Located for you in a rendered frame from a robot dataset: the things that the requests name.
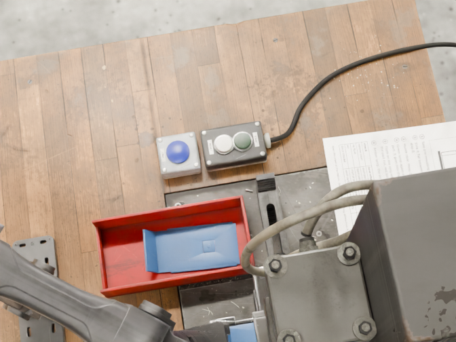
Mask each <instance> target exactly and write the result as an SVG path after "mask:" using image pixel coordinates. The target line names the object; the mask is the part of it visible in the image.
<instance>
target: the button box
mask: <svg viewBox="0 0 456 342"><path fill-rule="evenodd" d="M436 47H453V48H456V43H455V42H435V43H424V44H419V45H412V46H408V47H402V48H399V49H396V50H391V51H388V52H383V53H380V54H376V55H373V56H369V57H367V58H363V59H361V60H358V61H355V62H353V63H351V64H348V65H346V66H344V67H341V68H340V69H338V70H336V71H334V72H333V73H331V74H330V75H328V76H326V77H325V78H323V80H322V81H320V82H319V83H318V84H317V85H316V86H315V87H314V88H313V89H312V90H311V91H310V92H309V94H308V95H306V97H305V98H304V99H303V100H302V102H301V103H300V105H299V106H298V108H297V109H296V111H295V114H294V117H293V120H292V123H291V125H290V127H289V128H288V129H287V131H286V132H285V133H283V134H281V135H279V136H275V137H272V138H270V137H269V133H265V134H264V135H263V130H262V125H261V122H260V121H253V122H248V123H241V124H236V125H232V126H224V127H219V128H212V129H207V130H201V131H200V136H201V141H202V149H203V153H204V161H205V165H206V170H207V171H208V172H212V171H216V170H224V169H228V168H236V167H240V166H248V165H253V164H260V163H265V162H266V161H267V152H266V147H267V148H271V143H273V142H277V141H279V140H283V139H285V138H287V137H288V136H290V135H291V133H292V131H293V130H294V128H295V126H296V124H297V122H298V119H299V115H300V113H301V111H302V110H303V107H304V106H305V105H306V104H307V102H308V101H309V100H310V99H311V97H312V96H313V95H314V94H315V93H316V92H317V91H318V90H319V89H320V88H321V87H322V86H323V85H324V84H325V83H327V82H328V81H330V80H331V79H332V78H334V77H336V76H337V75H339V74H341V73H343V72H345V71H347V70H349V69H352V68H354V67H356V66H359V65H361V64H364V63H367V62H370V61H373V60H377V59H380V58H384V57H387V56H392V55H395V54H400V53H404V52H409V51H413V50H420V49H424V48H436ZM240 132H245V133H247V134H248V135H249V136H250V138H251V144H250V146H249V147H248V148H247V149H238V148H237V147H236V146H235V144H234V138H235V136H236V135H237V134H239V133H240ZM220 136H228V137H229V138H230V139H231V140H232V143H233V146H232V148H231V150H230V151H228V152H226V153H221V152H220V151H218V150H217V149H216V145H215V142H216V140H217V138H218V137H220Z"/></svg>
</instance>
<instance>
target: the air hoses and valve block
mask: <svg viewBox="0 0 456 342"><path fill-rule="evenodd" d="M373 181H376V180H358V181H354V182H350V183H345V184H344V185H341V186H339V187H337V188H335V189H333V190H332V191H330V192H329V193H327V194H326V195H325V196H324V197H323V198H322V199H321V200H320V201H319V202H318V203H317V205H316V206H313V207H311V208H308V209H306V210H302V211H300V212H298V213H296V214H293V215H291V216H288V217H286V218H284V219H282V220H280V221H278V222H276V223H274V224H273V225H271V226H269V227H268V228H266V229H264V230H263V231H262V232H260V233H259V234H258V235H256V236H255V237H254V238H252V239H251V240H250V241H249V242H248V243H247V245H246V246H245V248H244V249H243V251H242V255H241V265H242V268H243V269H244V271H246V272H247V273H249V274H252V275H254V276H262V277H265V271H264V269H262V268H258V267H254V266H252V265H251V264H250V256H251V254H252V253H253V252H254V250H255V249H256V248H257V247H258V246H259V245H261V244H262V243H263V242H264V241H266V240H268V239H269V238H270V237H272V236H274V235H275V234H277V233H279V232H281V231H283V230H285V229H287V228H289V227H292V226H294V225H296V224H299V223H302V222H303V221H306V223H305V225H304V227H303V230H301V235H302V236H304V237H311V236H312V232H313V230H314V227H315V226H316V224H317V222H318V220H319V219H320V217H321V216H322V215H323V214H325V213H327V212H331V211H333V210H338V209H341V208H346V207H350V206H359V205H363V203H364V200H365V198H366V195H367V194H364V195H353V196H348V197H342V196H344V195H346V194H348V193H351V192H354V191H361V190H369V189H370V187H371V185H372V182H373ZM340 197H342V198H340ZM350 231H351V230H350ZM350 231H347V232H345V233H343V234H341V235H338V236H336V237H332V238H330V239H327V240H324V241H321V242H317V243H316V246H318V249H322V248H330V247H334V246H340V245H342V244H343V243H346V241H347V238H348V236H349V234H350Z"/></svg>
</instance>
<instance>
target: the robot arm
mask: <svg viewBox="0 0 456 342"><path fill-rule="evenodd" d="M42 242H46V243H45V244H41V243H42ZM22 245H26V246H25V247H22V248H21V246H22ZM46 259H48V262H49V264H47V263H46ZM0 301H1V302H2V303H4V304H3V307H2V308H4V309H6V310H7V311H9V312H11V313H13V314H15V315H17V316H18V319H19V327H20V341H21V342H65V335H64V327H65V328H67V329H68V330H70V331H71V332H72V333H74V334H75V335H77V336H78V337H79V338H80V339H81V340H83V341H84V342H228V335H230V334H231V333H230V328H229V323H228V322H213V323H209V324H204V325H200V326H194V327H192V328H188V329H184V330H174V326H175V324H176V322H174V321H172V320H171V319H170V318H171V316H172V314H171V313H169V312H168V311H166V310H165V309H163V308H161V307H160V306H158V305H156V304H154V303H152V302H149V301H147V300H143V302H142V304H140V305H139V307H138V308H137V307H135V306H133V305H130V304H127V303H121V302H119V301H116V300H115V299H107V298H104V297H100V296H97V295H95V294H91V293H88V292H86V291H84V290H81V289H79V288H77V287H75V286H73V285H71V284H69V283H67V282H65V281H64V280H61V279H60V278H58V266H57V258H56V246H55V240H54V238H53V237H51V236H50V235H46V236H41V237H34V238H29V239H25V240H18V241H15V242H14V243H13V245H12V247H11V246H10V245H9V244H8V243H7V242H4V241H3V240H0ZM53 324H55V329H56V332H54V331H53ZM29 328H31V336H29Z"/></svg>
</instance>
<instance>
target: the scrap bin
mask: <svg viewBox="0 0 456 342"><path fill-rule="evenodd" d="M228 222H232V223H235V226H236V232H237V244H238V251H239V258H240V264H239V265H237V266H235V267H224V268H216V269H205V270H198V271H186V272H179V273H171V272H165V273H153V272H148V271H146V269H145V252H144V242H143V229H146V230H149V231H167V229H172V228H179V227H190V226H198V225H209V224H216V223H228ZM92 224H93V225H94V226H95V229H96V240H97V246H98V256H99V263H100V273H101V280H102V290H100V293H101V294H103V295H104V296H105V297H106V298H110V297H118V296H122V295H130V294H134V293H139V292H146V291H150V290H158V289H163V288H170V287H175V286H182V285H187V284H194V283H198V282H206V281H210V280H218V279H223V278H230V277H234V276H242V275H246V274H249V273H247V272H246V271H244V269H243V268H242V265H241V255H242V251H243V249H244V248H245V246H246V245H247V243H248V242H249V241H250V233H249V228H248V221H247V217H246V210H245V205H244V198H243V195H238V196H233V197H226V198H221V199H214V200H209V201H204V202H197V203H192V204H185V205H181V206H173V207H169V208H161V209H157V210H149V211H144V212H137V213H132V214H125V215H121V216H113V217H109V218H101V219H96V220H92Z"/></svg>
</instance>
